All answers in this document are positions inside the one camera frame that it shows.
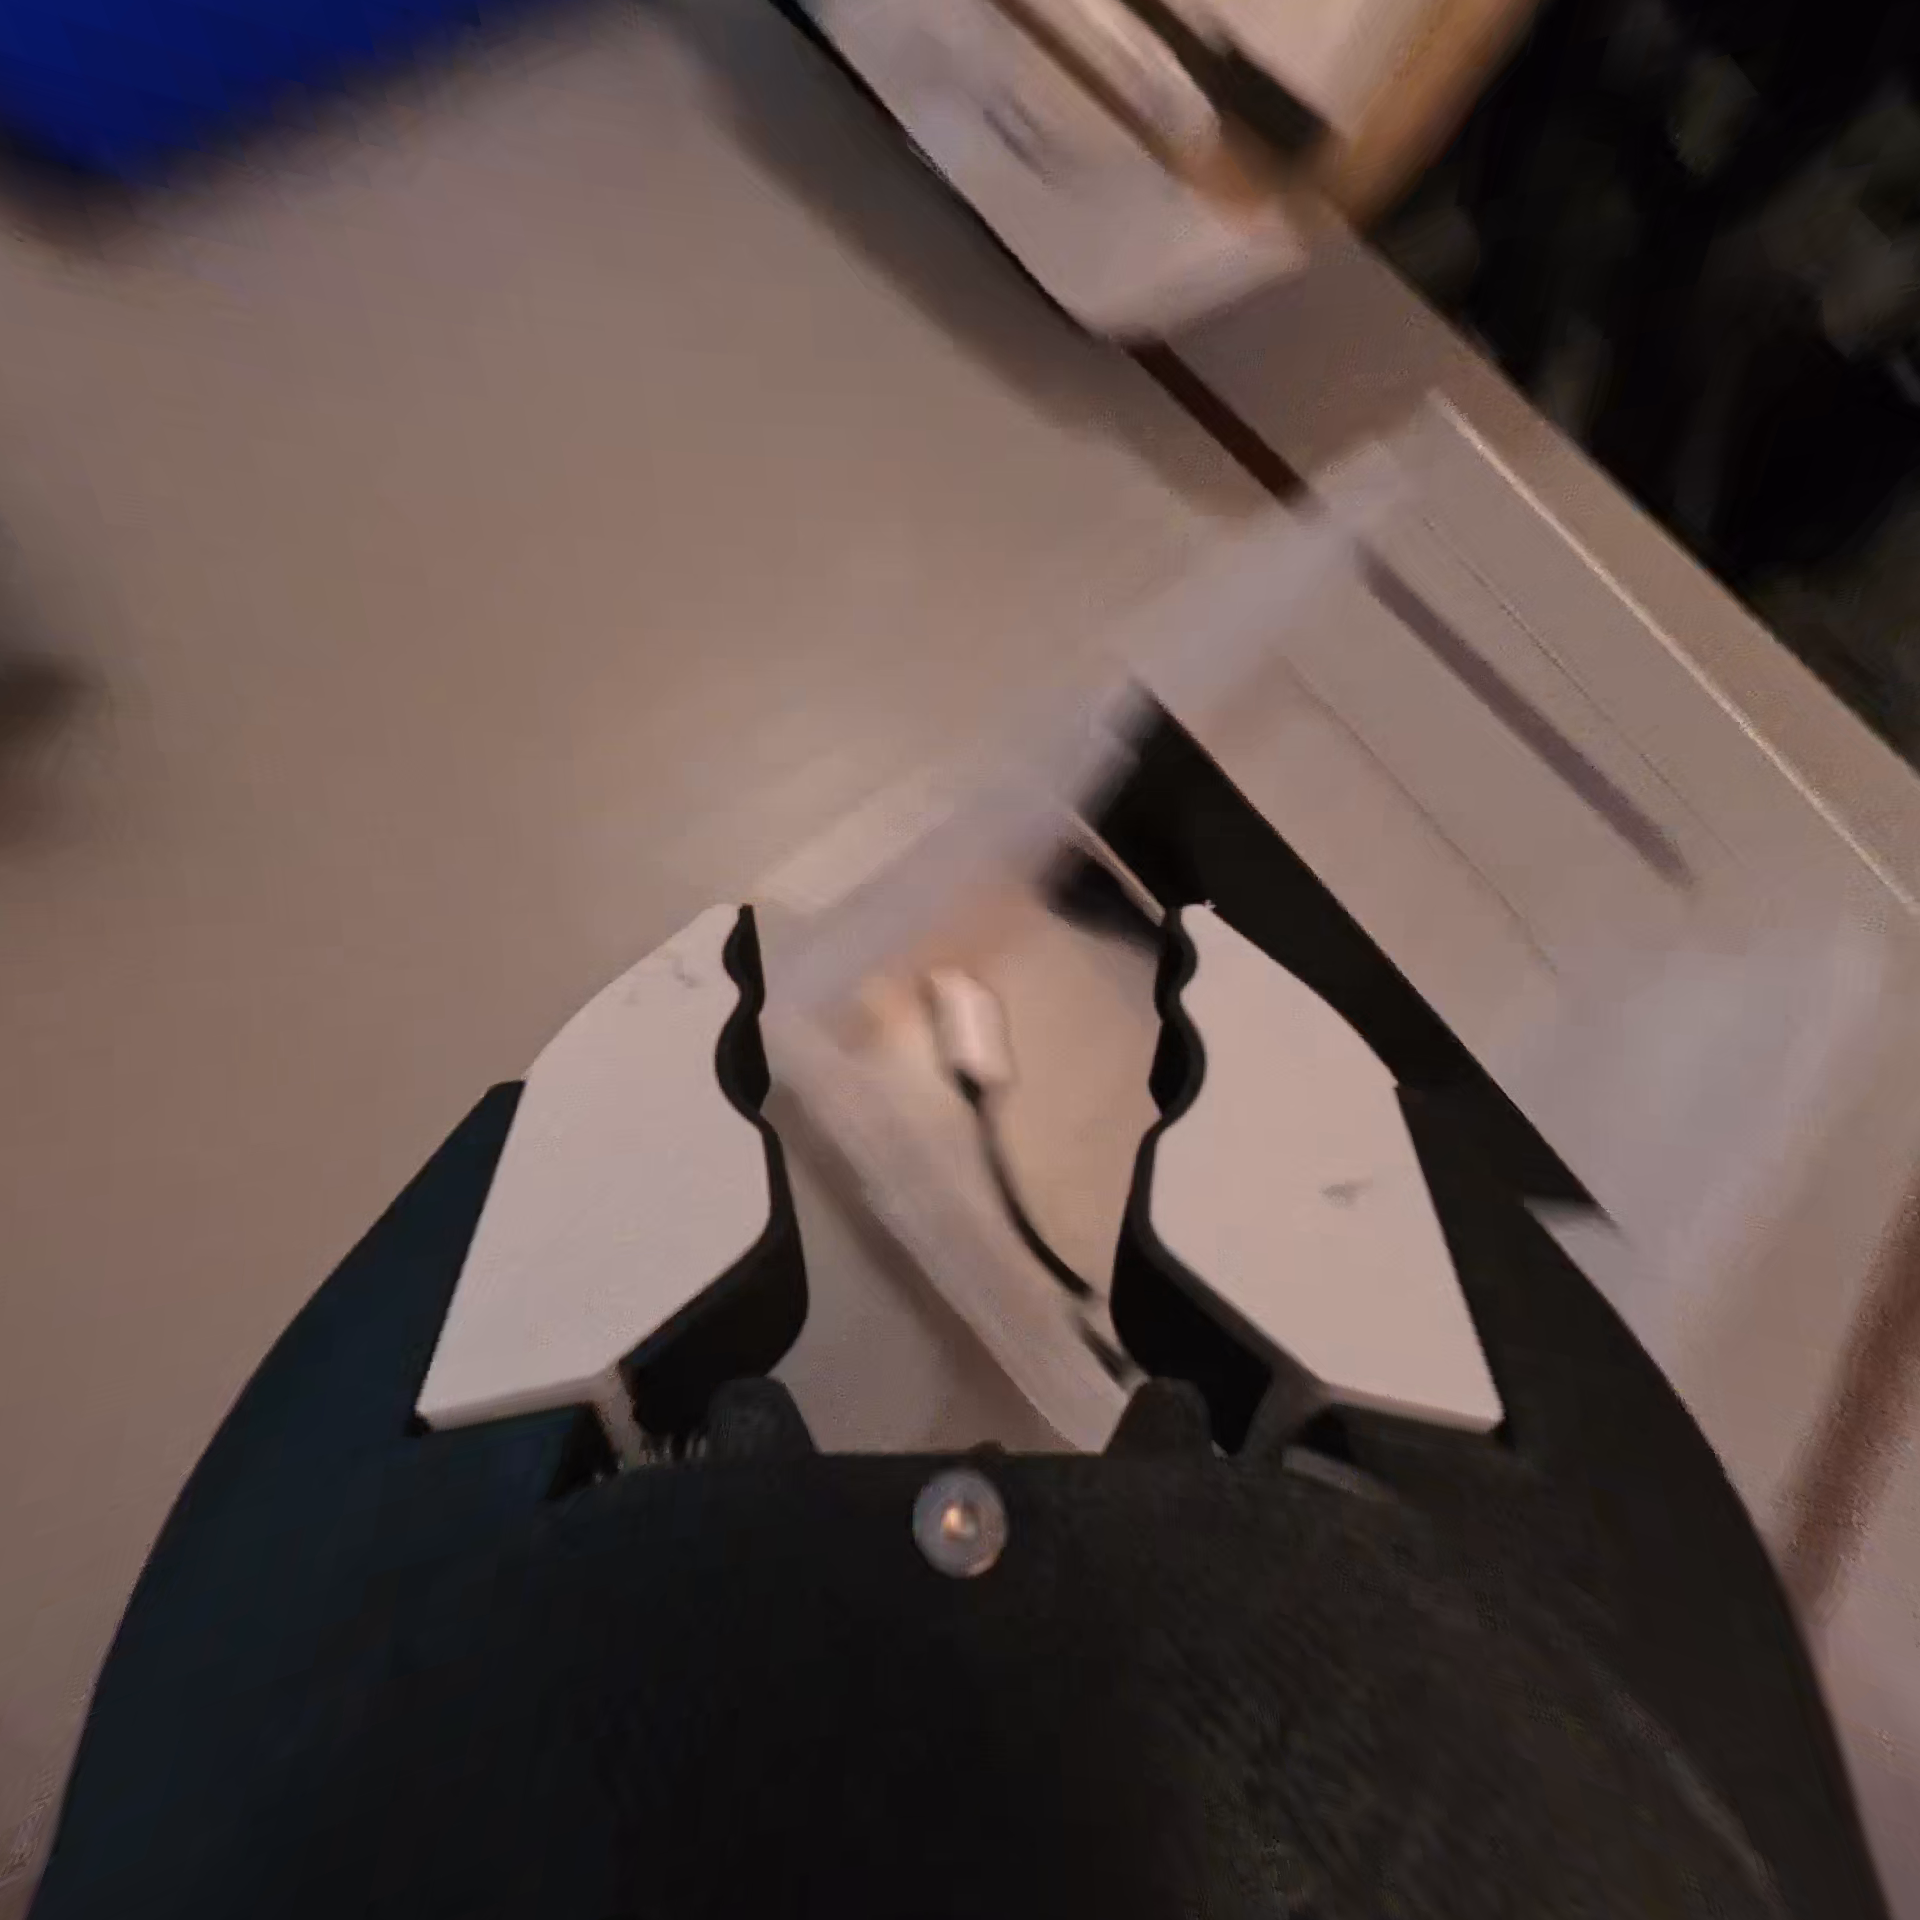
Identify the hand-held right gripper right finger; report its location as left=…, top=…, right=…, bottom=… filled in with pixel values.
left=1111, top=899, right=1503, bottom=1453

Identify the light grey desk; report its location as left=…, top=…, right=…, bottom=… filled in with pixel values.
left=0, top=29, right=1352, bottom=1920

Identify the blue plastic bin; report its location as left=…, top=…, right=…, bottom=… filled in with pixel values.
left=0, top=0, right=506, bottom=174

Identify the white USB cable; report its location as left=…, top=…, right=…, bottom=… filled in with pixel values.
left=919, top=965, right=1149, bottom=1389

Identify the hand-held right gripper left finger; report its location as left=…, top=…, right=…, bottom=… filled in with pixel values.
left=416, top=903, right=811, bottom=1430

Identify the clear plastic bin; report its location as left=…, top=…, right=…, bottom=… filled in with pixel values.
left=750, top=381, right=1920, bottom=1637

